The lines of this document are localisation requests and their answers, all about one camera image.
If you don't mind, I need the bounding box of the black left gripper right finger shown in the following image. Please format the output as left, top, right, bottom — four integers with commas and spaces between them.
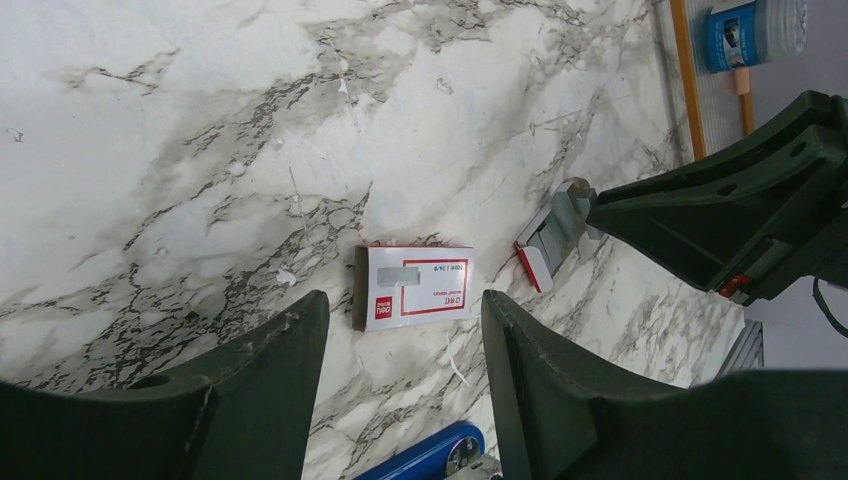
481, 290, 847, 479

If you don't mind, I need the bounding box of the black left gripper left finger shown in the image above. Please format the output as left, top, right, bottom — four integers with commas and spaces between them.
1, 290, 330, 479

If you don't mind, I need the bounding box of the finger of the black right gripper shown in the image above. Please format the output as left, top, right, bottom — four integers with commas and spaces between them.
588, 91, 847, 306

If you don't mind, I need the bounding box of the blue black stapler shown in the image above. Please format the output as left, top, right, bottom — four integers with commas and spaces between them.
356, 421, 503, 480

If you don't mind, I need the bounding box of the staple box tray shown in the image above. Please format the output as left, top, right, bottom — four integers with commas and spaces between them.
514, 177, 604, 293

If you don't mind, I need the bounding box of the red white staple box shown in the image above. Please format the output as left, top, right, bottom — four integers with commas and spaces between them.
352, 245, 475, 333

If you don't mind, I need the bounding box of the orange wooden tiered rack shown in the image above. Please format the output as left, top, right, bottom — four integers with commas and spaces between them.
657, 1, 756, 160

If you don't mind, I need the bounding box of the blue lidded small jar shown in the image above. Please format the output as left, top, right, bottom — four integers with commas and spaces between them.
703, 0, 808, 73

